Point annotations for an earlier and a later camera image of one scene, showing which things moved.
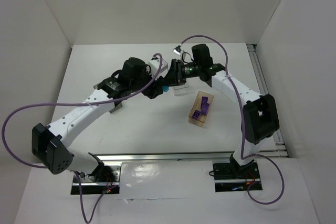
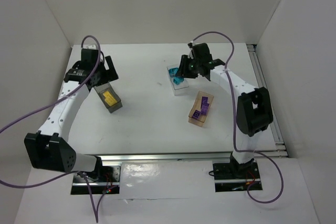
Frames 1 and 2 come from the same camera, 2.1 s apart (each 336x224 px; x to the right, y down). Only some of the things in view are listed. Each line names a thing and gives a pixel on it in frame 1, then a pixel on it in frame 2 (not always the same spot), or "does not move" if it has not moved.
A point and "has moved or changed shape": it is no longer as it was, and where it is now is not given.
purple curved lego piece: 196,114 does not move
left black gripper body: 153,91 to 105,77
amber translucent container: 197,105 does not move
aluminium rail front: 197,157 does not move
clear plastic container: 181,90 does not move
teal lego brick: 165,88 has moved or changed shape
